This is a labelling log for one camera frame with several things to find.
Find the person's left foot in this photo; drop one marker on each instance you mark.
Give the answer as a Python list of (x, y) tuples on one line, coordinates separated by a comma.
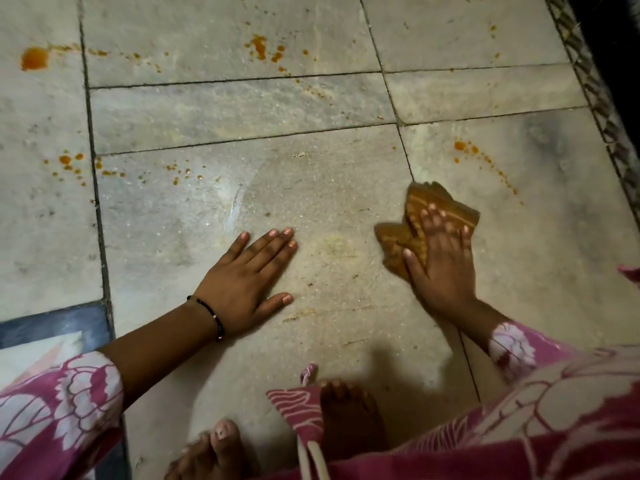
[(215, 452)]

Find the person's left hand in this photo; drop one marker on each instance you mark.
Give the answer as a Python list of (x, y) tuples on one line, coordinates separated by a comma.
[(240, 289)]

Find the person's left middle finger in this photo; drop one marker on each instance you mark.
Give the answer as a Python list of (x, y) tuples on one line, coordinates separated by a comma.
[(272, 247)]

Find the person's right little finger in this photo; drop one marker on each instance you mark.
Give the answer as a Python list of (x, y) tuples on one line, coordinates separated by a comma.
[(467, 242)]

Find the dark mat with patterned edge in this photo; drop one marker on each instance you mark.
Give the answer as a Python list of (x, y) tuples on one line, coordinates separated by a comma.
[(615, 54)]

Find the person's right foot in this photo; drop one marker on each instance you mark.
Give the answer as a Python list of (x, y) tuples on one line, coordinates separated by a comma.
[(350, 419)]

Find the pale white fabric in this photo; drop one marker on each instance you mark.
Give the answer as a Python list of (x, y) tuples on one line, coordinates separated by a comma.
[(30, 357)]

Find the person's left forearm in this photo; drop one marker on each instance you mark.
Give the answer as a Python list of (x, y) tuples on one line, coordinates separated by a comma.
[(155, 352)]

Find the person's left thumb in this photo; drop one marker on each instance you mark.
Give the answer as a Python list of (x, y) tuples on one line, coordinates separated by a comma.
[(275, 303)]

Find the person's foot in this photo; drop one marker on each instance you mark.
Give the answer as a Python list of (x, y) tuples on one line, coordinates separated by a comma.
[(350, 419), (215, 452)]

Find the person's left little finger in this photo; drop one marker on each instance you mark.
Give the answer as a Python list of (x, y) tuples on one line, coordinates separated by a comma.
[(236, 247)]

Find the brown stained cleaning cloth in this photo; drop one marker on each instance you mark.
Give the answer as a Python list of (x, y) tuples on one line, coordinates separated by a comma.
[(410, 234)]

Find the person's right thumb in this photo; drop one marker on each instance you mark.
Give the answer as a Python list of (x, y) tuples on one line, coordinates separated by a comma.
[(414, 269)]

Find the pink floral garment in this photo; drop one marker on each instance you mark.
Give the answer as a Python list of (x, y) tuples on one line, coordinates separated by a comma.
[(575, 419)]

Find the person's right hand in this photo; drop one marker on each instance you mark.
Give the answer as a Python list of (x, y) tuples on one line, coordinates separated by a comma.
[(447, 279)]

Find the person's right forearm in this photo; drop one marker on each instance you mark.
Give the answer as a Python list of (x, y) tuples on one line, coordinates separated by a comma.
[(475, 324)]

